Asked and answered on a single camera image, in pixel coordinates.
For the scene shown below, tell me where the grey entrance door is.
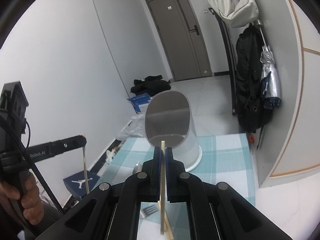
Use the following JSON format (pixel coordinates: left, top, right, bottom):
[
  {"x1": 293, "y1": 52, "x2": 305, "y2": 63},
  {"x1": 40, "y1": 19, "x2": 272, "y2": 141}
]
[{"x1": 147, "y1": 0, "x2": 212, "y2": 81}]

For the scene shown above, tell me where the silver spoon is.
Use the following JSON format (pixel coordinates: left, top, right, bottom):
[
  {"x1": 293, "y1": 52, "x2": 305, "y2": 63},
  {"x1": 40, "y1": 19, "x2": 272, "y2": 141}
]
[{"x1": 132, "y1": 162, "x2": 143, "y2": 174}]

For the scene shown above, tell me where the tan shoe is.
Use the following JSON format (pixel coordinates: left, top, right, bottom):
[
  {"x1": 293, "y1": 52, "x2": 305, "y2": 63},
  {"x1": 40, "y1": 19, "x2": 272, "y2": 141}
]
[{"x1": 106, "y1": 147, "x2": 120, "y2": 165}]

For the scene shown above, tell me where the black clothes pile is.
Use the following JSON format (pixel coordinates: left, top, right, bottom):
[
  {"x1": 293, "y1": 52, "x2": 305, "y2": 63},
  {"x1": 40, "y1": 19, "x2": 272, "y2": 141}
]
[{"x1": 130, "y1": 75, "x2": 171, "y2": 96}]

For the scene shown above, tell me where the silver fork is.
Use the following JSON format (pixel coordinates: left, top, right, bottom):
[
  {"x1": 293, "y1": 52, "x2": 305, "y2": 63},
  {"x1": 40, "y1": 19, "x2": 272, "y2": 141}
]
[{"x1": 140, "y1": 204, "x2": 159, "y2": 219}]

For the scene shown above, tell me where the white shoulder bag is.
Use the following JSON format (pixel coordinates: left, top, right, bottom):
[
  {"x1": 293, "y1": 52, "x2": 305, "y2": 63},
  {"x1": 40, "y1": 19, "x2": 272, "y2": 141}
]
[{"x1": 208, "y1": 0, "x2": 259, "y2": 28}]

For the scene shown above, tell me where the silver folded umbrella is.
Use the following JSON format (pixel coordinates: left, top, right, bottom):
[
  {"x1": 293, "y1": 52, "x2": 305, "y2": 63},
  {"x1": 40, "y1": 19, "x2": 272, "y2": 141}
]
[{"x1": 253, "y1": 20, "x2": 281, "y2": 142}]

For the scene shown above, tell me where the blue cardboard box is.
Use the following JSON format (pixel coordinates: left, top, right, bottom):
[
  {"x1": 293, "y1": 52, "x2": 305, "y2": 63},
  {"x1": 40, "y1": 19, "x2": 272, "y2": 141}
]
[{"x1": 127, "y1": 93, "x2": 152, "y2": 113}]

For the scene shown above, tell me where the white cabinet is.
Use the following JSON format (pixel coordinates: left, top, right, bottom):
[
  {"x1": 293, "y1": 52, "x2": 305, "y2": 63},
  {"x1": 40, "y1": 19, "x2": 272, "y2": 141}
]
[{"x1": 257, "y1": 0, "x2": 319, "y2": 187}]

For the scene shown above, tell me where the person's left hand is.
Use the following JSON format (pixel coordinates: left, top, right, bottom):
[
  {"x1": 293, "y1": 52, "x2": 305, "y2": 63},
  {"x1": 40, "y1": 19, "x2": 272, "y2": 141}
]
[{"x1": 1, "y1": 173, "x2": 44, "y2": 225}]

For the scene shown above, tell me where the wooden chopstick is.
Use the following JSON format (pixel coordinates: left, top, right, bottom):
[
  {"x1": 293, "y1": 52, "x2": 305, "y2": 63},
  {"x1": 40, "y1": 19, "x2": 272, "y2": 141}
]
[
  {"x1": 160, "y1": 140, "x2": 166, "y2": 235},
  {"x1": 157, "y1": 201, "x2": 174, "y2": 240},
  {"x1": 82, "y1": 143, "x2": 90, "y2": 195}
]

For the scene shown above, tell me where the white utensil holder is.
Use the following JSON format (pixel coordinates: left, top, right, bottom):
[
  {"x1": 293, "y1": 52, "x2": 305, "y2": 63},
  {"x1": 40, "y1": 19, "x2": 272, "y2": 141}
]
[{"x1": 145, "y1": 90, "x2": 202, "y2": 172}]

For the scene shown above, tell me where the navy Jordan shoe box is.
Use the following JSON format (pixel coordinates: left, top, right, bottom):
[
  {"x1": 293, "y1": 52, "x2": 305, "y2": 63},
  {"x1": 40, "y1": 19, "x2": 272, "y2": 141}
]
[{"x1": 63, "y1": 171, "x2": 100, "y2": 201}]

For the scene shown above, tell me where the teal plaid placemat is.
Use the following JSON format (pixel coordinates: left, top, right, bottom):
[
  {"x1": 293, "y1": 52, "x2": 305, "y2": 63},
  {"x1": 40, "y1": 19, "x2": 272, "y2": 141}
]
[{"x1": 95, "y1": 134, "x2": 255, "y2": 239}]

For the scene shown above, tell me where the black hanging jacket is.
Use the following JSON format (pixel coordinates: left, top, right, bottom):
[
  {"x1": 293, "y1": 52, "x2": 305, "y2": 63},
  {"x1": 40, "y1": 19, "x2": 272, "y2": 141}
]
[{"x1": 235, "y1": 24, "x2": 272, "y2": 133}]

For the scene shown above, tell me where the grey plastic mailer bag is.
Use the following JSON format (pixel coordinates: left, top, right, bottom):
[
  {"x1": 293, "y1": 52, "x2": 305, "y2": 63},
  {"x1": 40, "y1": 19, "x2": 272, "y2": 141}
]
[{"x1": 116, "y1": 114, "x2": 145, "y2": 141}]

